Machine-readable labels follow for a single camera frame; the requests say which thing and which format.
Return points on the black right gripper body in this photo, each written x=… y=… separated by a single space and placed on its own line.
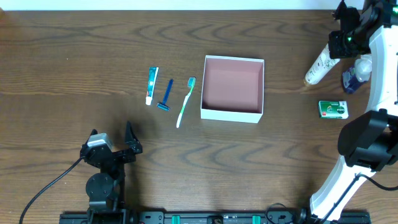
x=337 y=45

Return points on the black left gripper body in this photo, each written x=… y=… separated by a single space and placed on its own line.
x=116 y=154

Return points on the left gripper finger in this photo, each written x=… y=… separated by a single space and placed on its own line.
x=134 y=145
x=93 y=132

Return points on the white lotion tube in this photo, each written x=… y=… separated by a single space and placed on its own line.
x=321 y=66

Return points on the blue soap pump bottle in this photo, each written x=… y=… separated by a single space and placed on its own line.
x=357 y=75

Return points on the green white toothpaste tube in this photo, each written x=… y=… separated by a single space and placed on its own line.
x=153 y=72

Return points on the green white soap box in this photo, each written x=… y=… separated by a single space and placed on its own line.
x=333 y=109

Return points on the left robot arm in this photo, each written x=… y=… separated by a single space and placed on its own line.
x=106 y=188

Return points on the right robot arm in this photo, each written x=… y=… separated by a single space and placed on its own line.
x=369 y=143

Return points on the blue disposable razor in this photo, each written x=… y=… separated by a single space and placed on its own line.
x=163 y=104

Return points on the green white toothbrush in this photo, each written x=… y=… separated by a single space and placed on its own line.
x=191 y=84

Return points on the white cardboard box pink inside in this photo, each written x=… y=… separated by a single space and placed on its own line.
x=232 y=89

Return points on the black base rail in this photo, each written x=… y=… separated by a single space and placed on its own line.
x=277 y=216

